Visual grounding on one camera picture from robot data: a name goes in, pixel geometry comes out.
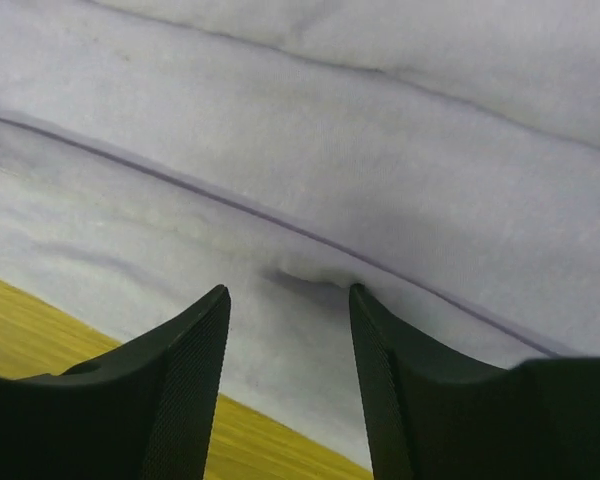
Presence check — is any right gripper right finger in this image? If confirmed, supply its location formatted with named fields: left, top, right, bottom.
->
left=349, top=284, right=600, bottom=479

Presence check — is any purple t-shirt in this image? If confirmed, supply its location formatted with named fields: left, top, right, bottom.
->
left=0, top=1, right=600, bottom=465

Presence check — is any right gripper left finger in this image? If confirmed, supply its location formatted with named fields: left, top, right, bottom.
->
left=0, top=285, right=231, bottom=479

